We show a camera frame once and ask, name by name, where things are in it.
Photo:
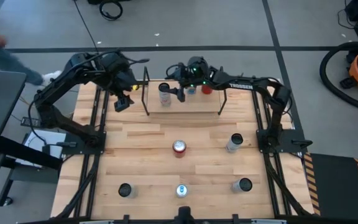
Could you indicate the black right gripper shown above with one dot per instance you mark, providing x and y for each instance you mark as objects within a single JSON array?
[{"x": 182, "y": 76}]

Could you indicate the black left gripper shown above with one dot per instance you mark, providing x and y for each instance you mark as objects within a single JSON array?
[{"x": 121, "y": 81}]

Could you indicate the white Celsius Peach Vibe can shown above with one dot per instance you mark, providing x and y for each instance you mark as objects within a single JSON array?
[
  {"x": 125, "y": 189},
  {"x": 165, "y": 98}
]

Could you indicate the blue silver Red Bull can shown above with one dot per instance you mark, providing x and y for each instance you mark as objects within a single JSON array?
[
  {"x": 191, "y": 91},
  {"x": 181, "y": 190}
]

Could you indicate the red soda can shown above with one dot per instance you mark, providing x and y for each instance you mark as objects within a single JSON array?
[
  {"x": 207, "y": 90},
  {"x": 179, "y": 146}
]

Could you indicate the white Celsius Arctic Vibe can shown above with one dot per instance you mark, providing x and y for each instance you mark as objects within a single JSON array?
[
  {"x": 235, "y": 139},
  {"x": 244, "y": 184}
]

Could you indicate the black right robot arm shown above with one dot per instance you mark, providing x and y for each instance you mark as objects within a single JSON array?
[{"x": 244, "y": 85}]

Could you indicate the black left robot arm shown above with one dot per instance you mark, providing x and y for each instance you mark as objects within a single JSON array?
[{"x": 61, "y": 81}]

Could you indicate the white paper sheet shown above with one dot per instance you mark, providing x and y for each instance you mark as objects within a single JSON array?
[{"x": 51, "y": 138}]

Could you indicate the black power adapter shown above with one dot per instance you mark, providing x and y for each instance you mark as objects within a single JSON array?
[{"x": 26, "y": 122}]

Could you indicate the white strip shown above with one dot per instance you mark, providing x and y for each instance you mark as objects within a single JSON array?
[
  {"x": 96, "y": 222},
  {"x": 269, "y": 221}
]

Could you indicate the black desk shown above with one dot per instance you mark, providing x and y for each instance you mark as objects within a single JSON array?
[{"x": 2, "y": 109}]

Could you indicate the black rounded object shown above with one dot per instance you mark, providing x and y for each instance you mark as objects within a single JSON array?
[{"x": 183, "y": 216}]

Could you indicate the orange vacuum cleaner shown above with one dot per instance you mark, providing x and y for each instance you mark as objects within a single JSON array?
[{"x": 323, "y": 73}]

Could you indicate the black mat with striped edges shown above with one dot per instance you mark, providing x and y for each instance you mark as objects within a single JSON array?
[{"x": 334, "y": 186}]

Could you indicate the wooden shelf with black frame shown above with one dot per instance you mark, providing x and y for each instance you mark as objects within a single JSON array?
[{"x": 197, "y": 104}]

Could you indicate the black aluminium table frame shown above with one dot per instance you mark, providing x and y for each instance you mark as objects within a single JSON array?
[{"x": 154, "y": 222}]

